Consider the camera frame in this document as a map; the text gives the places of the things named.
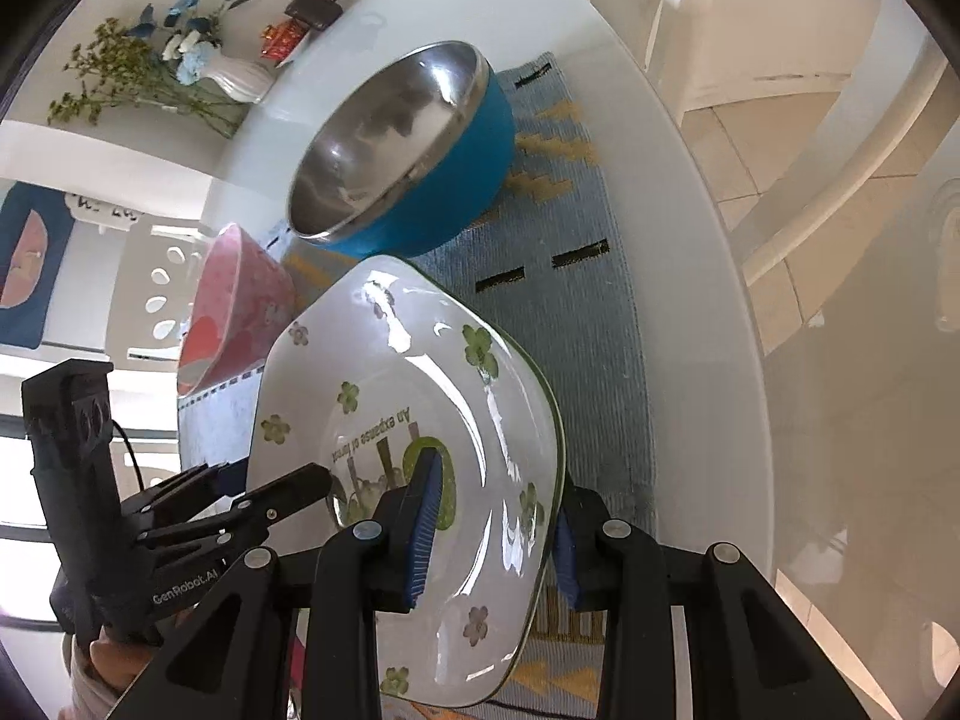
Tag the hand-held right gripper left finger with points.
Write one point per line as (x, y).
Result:
(422, 532)

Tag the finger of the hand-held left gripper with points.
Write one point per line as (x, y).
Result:
(195, 484)
(289, 491)

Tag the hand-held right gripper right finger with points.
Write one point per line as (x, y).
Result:
(566, 562)

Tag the square plate with tree print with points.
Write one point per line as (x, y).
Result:
(465, 420)

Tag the pink dotted ceramic bowl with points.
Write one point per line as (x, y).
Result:
(236, 307)

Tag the blue steel bowl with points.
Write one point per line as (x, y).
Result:
(420, 135)

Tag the person's left forearm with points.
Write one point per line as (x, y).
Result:
(86, 697)

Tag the person's left hand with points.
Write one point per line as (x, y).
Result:
(120, 660)

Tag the white chair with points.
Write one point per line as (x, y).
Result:
(750, 30)
(161, 270)

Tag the patterned woven table mat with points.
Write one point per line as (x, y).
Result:
(592, 330)

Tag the white vase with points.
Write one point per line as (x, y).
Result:
(240, 79)

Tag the red snack dish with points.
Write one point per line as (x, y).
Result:
(281, 41)

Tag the dark teapot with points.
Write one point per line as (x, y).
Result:
(315, 4)

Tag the blue wall poster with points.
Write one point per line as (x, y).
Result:
(30, 262)

